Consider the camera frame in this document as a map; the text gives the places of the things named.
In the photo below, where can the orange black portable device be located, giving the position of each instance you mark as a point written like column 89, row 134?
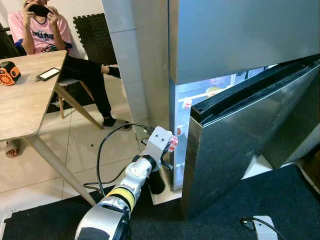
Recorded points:
column 9, row 75

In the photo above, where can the small white KFC cup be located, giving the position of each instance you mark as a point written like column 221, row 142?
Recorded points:
column 173, row 143
column 187, row 104

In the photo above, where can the light wooden dining table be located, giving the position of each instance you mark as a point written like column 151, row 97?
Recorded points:
column 25, row 105

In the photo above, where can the black smartphone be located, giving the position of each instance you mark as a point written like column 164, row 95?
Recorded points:
column 49, row 74

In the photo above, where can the person in pink shirt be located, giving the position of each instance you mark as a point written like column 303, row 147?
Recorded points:
column 42, row 32

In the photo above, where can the wooden chair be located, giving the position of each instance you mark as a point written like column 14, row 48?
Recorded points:
column 70, row 81

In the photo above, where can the black foam mat panel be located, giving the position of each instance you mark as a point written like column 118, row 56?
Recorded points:
column 95, row 40

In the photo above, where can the black slipper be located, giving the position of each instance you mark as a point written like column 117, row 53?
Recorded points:
column 156, row 182

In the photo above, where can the grey freezer door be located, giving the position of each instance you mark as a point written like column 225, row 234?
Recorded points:
column 240, row 35

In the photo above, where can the grey fridge door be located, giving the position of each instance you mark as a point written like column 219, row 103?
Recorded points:
column 235, row 150

